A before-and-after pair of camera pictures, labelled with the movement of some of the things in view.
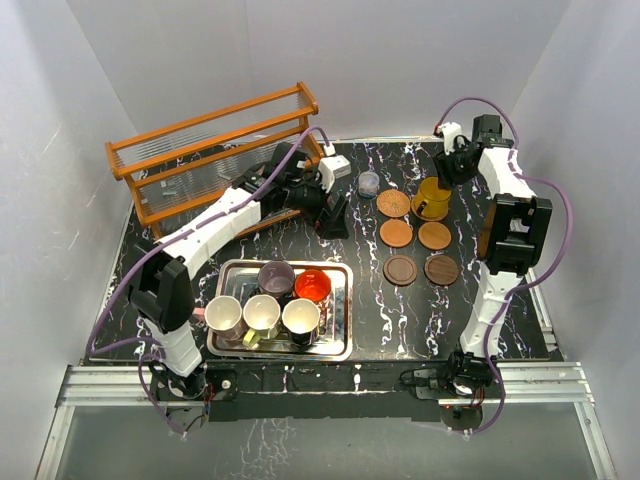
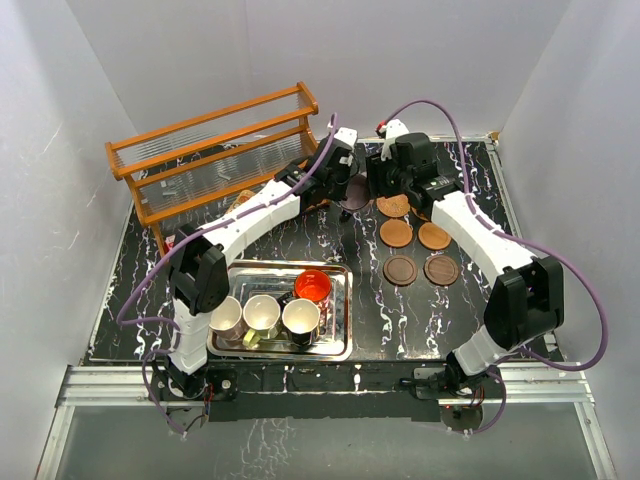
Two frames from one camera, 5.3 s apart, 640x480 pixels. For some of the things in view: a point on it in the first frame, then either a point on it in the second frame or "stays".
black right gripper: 447,177 to 375,169
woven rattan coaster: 416,212 stays
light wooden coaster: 396,233 stays
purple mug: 276,278 to 357,192
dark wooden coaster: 441,270 stays
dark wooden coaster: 400,270 stays
